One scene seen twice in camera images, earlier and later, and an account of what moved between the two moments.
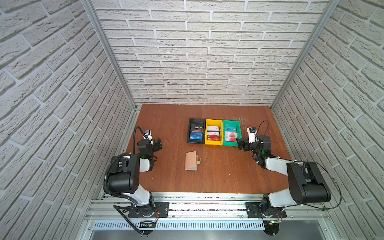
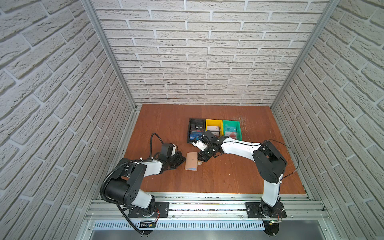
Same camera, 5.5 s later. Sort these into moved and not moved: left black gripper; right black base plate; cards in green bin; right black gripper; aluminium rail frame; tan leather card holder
Moved: left black gripper; right black gripper
Not moved: right black base plate; aluminium rail frame; cards in green bin; tan leather card holder
